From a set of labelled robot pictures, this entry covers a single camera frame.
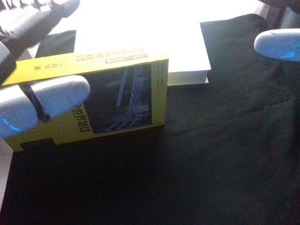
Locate black cloth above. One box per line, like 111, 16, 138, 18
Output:
0, 13, 300, 225

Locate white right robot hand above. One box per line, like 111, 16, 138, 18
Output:
0, 0, 91, 141

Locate yellow book with dark photo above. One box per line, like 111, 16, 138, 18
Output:
1, 53, 170, 152

